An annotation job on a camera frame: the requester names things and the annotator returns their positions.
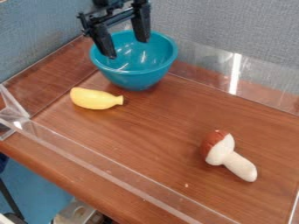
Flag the clear acrylic tray walls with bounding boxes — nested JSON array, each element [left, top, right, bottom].
[[0, 38, 299, 224]]

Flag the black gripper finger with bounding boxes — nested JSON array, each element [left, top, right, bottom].
[[131, 0, 151, 43], [88, 24, 118, 59]]

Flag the blue plastic bowl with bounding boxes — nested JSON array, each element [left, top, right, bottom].
[[88, 30, 179, 91]]

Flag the grey metal bracket under table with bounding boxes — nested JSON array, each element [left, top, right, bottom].
[[51, 199, 104, 224]]

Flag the brown and white toy mushroom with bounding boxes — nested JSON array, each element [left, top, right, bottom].
[[201, 129, 258, 182]]

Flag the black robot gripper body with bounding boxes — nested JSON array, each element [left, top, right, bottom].
[[78, 0, 141, 37]]

